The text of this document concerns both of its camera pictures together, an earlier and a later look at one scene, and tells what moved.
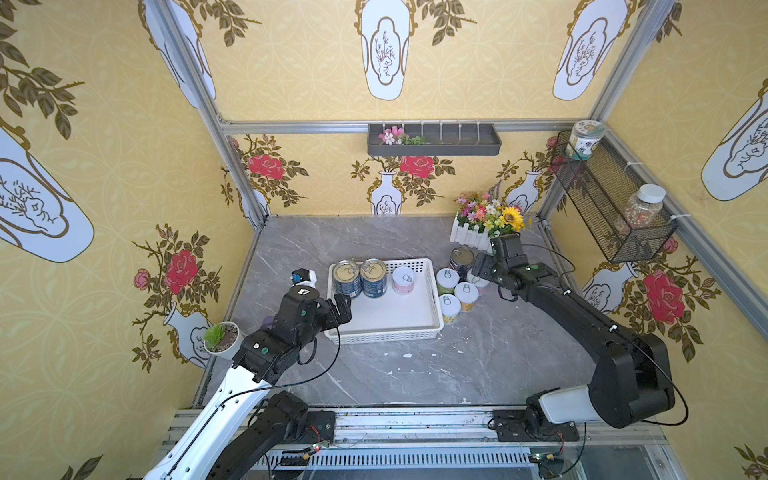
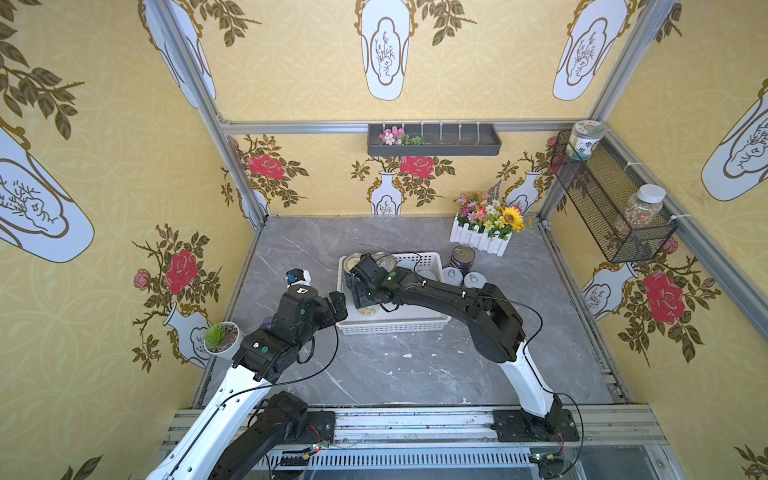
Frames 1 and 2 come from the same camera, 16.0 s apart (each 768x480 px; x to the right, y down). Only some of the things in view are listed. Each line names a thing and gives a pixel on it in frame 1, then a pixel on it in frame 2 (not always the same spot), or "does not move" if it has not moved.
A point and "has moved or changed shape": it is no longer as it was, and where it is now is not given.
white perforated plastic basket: x=394 y=317 has moved or changed shape
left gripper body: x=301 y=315 does not move
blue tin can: x=347 y=278 has moved or changed shape
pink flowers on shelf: x=397 y=137 does not move
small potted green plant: x=221 y=338 does not move
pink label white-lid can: x=480 y=283 → x=432 y=275
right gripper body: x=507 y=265 → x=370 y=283
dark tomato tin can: x=461 y=259 does not move
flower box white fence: x=482 y=218 does not move
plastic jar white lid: x=645 y=207 does not move
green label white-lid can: x=447 y=279 does not move
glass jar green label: x=584 y=134 does not move
